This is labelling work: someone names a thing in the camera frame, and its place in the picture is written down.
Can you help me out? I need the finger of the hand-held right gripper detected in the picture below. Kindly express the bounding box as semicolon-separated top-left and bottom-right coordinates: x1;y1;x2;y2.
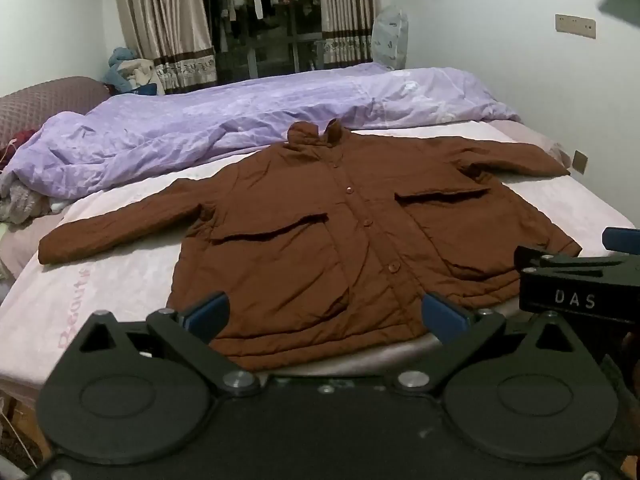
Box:
515;244;640;275
602;227;640;252

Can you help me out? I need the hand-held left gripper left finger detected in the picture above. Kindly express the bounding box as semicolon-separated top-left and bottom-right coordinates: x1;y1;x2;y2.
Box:
75;291;262;397

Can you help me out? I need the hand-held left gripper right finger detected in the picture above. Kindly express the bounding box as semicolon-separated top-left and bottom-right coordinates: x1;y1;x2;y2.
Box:
392;291;585;397

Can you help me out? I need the brown jacket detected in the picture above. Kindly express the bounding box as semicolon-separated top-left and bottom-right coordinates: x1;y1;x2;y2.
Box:
37;119;584;372

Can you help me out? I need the grey clothes pile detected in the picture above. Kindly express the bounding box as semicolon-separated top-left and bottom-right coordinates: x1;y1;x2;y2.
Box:
0;167;57;227

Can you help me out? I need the pink bed sheet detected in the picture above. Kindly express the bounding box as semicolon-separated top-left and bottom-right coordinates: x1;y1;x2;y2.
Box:
0;119;637;402

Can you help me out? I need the purple duvet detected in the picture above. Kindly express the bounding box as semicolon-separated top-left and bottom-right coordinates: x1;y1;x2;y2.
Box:
0;62;524;197

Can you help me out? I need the cream cloth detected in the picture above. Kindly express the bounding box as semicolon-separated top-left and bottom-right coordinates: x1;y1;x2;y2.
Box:
126;58;162;89

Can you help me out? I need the dark red cloth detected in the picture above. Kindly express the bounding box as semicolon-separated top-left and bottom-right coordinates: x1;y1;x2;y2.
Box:
0;129;40;172

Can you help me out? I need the glass balcony door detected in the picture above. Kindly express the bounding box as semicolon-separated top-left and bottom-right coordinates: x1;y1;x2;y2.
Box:
195;0;327;86

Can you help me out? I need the blue plush toy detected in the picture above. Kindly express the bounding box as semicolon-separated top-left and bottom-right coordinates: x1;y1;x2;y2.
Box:
103;47;135;95

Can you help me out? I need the brown quilted headboard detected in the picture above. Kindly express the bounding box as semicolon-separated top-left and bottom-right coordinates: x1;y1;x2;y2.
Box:
0;76;112;149

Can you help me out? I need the beige patterned curtain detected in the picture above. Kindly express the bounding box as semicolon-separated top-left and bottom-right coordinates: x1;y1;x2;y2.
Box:
112;0;219;95
317;0;379;69

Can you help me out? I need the beige wall switch plate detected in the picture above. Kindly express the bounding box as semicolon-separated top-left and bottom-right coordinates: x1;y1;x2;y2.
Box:
554;13;598;40

